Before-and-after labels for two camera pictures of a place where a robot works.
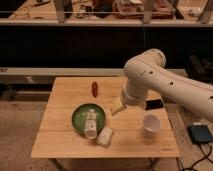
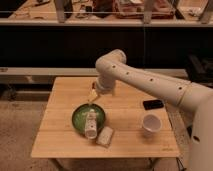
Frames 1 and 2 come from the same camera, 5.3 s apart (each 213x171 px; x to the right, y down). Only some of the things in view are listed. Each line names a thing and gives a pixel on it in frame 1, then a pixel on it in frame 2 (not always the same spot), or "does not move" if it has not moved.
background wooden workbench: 113,13 does not move
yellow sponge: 117,105 to 92,95
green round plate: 78,118 does not move
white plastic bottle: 90,129 does not move
